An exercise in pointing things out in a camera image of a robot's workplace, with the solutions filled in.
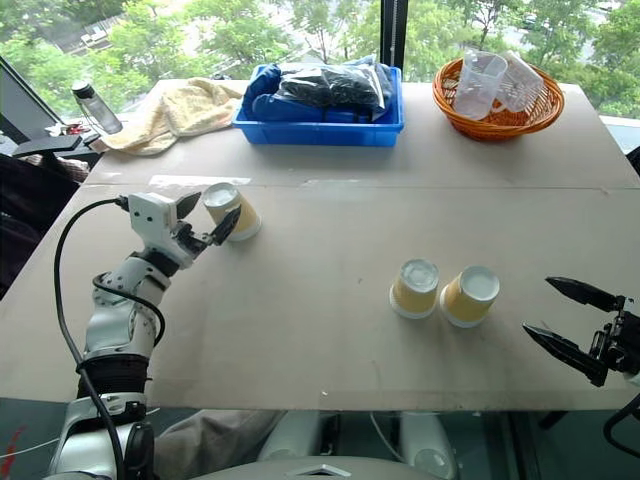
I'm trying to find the orange wicker basket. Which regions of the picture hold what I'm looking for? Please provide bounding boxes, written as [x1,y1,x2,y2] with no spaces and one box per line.
[431,56,566,143]

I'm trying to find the black plastic bag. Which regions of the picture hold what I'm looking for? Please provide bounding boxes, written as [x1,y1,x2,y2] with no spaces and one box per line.
[273,64,387,124]

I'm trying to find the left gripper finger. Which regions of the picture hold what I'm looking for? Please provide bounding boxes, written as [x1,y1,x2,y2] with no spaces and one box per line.
[211,205,243,247]
[175,191,203,220]

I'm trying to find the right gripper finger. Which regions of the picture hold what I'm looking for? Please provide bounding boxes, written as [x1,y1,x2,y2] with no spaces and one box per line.
[521,322,610,388]
[544,275,625,314]

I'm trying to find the clear plastic measuring cup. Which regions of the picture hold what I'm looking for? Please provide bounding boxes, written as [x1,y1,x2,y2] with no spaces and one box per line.
[452,49,509,122]
[492,49,547,114]

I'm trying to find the grey fabric bundle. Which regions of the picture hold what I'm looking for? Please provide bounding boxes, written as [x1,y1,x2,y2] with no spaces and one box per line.
[153,409,287,480]

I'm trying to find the yellow paper cup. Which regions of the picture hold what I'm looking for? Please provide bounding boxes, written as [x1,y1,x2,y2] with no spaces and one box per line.
[438,265,502,330]
[389,257,441,321]
[201,181,263,243]

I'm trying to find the long black left arm cable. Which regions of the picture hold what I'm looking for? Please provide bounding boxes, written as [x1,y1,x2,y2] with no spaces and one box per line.
[53,196,131,480]

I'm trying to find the thin white cable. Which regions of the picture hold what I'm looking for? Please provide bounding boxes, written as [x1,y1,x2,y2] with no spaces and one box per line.
[368,411,404,464]

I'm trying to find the blue fabric bundle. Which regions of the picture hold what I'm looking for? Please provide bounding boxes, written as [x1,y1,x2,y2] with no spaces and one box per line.
[242,62,396,125]

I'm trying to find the dark chair with clothing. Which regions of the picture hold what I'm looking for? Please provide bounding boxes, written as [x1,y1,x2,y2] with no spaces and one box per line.
[0,152,84,301]

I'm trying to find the blue plastic bin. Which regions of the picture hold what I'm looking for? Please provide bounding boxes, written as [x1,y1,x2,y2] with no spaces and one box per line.
[230,62,405,148]

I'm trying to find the grey robot torso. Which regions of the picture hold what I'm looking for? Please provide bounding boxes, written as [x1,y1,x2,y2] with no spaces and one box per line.
[187,453,439,480]

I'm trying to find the yellow towel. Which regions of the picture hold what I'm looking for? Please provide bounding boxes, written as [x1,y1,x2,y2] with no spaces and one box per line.
[101,77,246,157]

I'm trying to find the black window frame post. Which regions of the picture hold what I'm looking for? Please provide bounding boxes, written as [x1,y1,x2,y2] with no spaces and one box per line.
[379,0,406,69]

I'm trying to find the clear bottle with dark cap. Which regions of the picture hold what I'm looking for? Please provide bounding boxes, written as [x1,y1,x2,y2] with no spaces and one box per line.
[70,79,124,136]

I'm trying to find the black slanted window frame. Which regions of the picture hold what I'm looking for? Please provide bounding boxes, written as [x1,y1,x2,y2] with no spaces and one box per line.
[0,53,64,146]

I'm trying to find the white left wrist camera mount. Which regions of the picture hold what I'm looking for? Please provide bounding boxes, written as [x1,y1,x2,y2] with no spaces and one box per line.
[127,192,207,270]

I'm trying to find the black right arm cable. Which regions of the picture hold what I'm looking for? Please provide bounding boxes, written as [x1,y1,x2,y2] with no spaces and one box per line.
[602,398,640,447]

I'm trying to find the short black arm cable loop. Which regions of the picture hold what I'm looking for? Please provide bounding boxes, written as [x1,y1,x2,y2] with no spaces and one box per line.
[91,273,167,347]

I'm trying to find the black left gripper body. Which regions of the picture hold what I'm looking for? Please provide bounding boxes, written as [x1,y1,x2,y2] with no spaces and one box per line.
[172,221,216,253]

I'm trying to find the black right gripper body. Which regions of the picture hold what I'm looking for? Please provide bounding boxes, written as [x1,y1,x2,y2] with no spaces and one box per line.
[591,295,640,375]

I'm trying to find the white rounded robot leg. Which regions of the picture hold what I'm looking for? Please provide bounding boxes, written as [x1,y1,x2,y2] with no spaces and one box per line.
[257,409,324,462]
[398,411,459,480]

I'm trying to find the black table leg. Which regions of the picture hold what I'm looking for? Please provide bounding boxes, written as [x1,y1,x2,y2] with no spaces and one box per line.
[537,410,572,431]

